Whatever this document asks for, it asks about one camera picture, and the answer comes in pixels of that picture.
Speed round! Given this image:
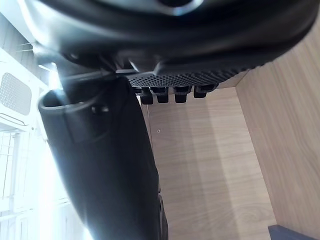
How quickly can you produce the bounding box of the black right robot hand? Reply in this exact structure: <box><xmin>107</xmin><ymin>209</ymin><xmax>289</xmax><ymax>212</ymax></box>
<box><xmin>22</xmin><ymin>0</ymin><xmax>320</xmax><ymax>240</ymax></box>

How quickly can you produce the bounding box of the dark blue folder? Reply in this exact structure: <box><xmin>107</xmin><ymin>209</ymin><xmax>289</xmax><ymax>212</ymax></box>
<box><xmin>267</xmin><ymin>224</ymin><xmax>320</xmax><ymax>240</ymax></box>

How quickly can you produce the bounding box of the white air conditioner unit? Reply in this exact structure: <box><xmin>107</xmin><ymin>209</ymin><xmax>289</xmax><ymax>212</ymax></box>
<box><xmin>0</xmin><ymin>46</ymin><xmax>55</xmax><ymax>133</ymax></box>

